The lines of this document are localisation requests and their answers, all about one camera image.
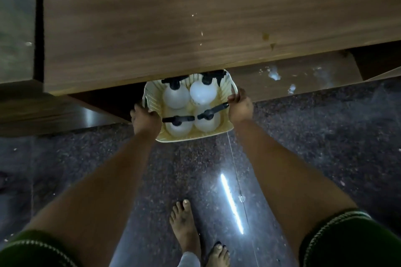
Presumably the green left sleeve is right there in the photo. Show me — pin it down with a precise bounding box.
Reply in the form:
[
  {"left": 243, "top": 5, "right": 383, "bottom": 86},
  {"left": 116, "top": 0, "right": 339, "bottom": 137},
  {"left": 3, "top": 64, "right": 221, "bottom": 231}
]
[{"left": 0, "top": 229, "right": 79, "bottom": 267}]

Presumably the light grey trouser leg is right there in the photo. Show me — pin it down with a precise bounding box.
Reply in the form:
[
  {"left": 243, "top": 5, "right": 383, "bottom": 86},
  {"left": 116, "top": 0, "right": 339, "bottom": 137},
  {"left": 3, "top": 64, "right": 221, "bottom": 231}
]
[{"left": 177, "top": 251, "right": 201, "bottom": 267}]

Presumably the green right sleeve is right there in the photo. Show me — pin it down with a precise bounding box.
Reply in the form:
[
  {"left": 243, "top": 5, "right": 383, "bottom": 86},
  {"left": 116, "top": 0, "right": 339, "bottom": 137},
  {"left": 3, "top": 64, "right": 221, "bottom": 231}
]
[{"left": 299, "top": 209, "right": 401, "bottom": 267}]

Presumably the person's left forearm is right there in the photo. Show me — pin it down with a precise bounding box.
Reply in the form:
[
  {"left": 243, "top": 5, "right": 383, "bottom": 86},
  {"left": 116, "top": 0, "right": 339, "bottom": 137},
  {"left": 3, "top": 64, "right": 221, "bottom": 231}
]
[{"left": 23, "top": 132, "right": 157, "bottom": 267}]

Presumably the person's right hand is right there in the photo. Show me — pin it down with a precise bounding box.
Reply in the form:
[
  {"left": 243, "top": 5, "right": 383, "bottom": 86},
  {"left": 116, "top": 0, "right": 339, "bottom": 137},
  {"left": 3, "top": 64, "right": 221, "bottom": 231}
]
[{"left": 227, "top": 88, "right": 254, "bottom": 122}]

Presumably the thin white thread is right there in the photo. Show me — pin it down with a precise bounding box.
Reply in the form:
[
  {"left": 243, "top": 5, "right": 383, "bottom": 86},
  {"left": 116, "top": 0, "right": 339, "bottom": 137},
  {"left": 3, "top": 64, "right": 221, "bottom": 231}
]
[{"left": 226, "top": 132, "right": 260, "bottom": 267}]

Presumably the person's left hand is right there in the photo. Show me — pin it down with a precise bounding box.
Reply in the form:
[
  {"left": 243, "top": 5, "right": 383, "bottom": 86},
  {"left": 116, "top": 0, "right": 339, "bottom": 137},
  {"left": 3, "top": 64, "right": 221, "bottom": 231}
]
[{"left": 130, "top": 103, "right": 162, "bottom": 140}]

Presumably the green sleeve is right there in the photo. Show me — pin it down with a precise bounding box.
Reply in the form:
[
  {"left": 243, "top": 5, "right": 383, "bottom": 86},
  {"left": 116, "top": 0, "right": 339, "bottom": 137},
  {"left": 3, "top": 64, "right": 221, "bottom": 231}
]
[
  {"left": 0, "top": 229, "right": 79, "bottom": 267},
  {"left": 299, "top": 209, "right": 401, "bottom": 267}
]

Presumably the person's left foot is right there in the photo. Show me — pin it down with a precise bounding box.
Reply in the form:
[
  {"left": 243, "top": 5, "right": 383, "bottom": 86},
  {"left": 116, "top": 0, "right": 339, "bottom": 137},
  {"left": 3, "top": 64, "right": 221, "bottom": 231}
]
[{"left": 169, "top": 199, "right": 202, "bottom": 258}]

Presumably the person's right forearm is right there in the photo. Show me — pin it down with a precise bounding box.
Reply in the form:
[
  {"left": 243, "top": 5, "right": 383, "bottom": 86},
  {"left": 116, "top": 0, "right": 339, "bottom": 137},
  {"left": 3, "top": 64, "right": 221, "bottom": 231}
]
[{"left": 233, "top": 119, "right": 360, "bottom": 259}]

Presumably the person's right foot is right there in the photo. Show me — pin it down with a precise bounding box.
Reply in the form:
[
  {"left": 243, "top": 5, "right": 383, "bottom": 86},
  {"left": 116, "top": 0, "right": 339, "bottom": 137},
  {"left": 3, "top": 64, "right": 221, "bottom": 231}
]
[{"left": 205, "top": 241, "right": 231, "bottom": 267}]

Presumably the person's foot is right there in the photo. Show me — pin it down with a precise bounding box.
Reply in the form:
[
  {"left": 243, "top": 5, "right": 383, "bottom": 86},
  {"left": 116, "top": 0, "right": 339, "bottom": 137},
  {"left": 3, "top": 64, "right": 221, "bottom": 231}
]
[
  {"left": 205, "top": 241, "right": 231, "bottom": 267},
  {"left": 169, "top": 199, "right": 202, "bottom": 258}
]

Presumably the cream plastic basket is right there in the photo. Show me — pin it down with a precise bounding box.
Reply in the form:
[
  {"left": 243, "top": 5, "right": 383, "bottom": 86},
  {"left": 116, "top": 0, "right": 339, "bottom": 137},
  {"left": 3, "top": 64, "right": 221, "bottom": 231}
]
[{"left": 142, "top": 70, "right": 239, "bottom": 143}]

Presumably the wooden table lower shelf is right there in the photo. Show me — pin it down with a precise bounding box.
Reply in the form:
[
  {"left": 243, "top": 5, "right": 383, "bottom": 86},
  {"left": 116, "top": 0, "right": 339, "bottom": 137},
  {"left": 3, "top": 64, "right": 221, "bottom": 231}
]
[{"left": 68, "top": 50, "right": 364, "bottom": 122}]

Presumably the white spray bottle black nozzle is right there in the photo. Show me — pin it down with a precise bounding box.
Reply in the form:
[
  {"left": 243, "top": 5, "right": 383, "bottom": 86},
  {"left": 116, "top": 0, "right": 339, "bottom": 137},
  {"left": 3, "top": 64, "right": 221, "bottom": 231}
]
[
  {"left": 194, "top": 102, "right": 230, "bottom": 133},
  {"left": 161, "top": 76, "right": 191, "bottom": 110},
  {"left": 162, "top": 108, "right": 195, "bottom": 138},
  {"left": 189, "top": 70, "right": 227, "bottom": 106}
]

